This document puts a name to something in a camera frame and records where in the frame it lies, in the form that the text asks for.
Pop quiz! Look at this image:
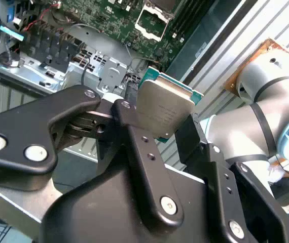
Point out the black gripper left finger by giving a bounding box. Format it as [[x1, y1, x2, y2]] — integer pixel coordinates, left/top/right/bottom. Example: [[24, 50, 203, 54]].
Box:
[[0, 81, 185, 230]]

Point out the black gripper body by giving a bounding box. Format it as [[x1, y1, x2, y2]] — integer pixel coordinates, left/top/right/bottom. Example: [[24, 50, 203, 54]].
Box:
[[38, 163, 228, 243]]

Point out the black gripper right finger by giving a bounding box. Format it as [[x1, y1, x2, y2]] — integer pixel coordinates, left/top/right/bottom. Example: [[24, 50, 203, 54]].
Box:
[[174, 113, 289, 243]]

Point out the metal socket cover frame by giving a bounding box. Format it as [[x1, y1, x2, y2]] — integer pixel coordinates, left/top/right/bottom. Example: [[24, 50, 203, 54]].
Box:
[[134, 6, 174, 43]]

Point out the CPU with silver top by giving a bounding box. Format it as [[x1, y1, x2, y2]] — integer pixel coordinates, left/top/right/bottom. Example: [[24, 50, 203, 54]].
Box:
[[135, 66, 204, 145]]

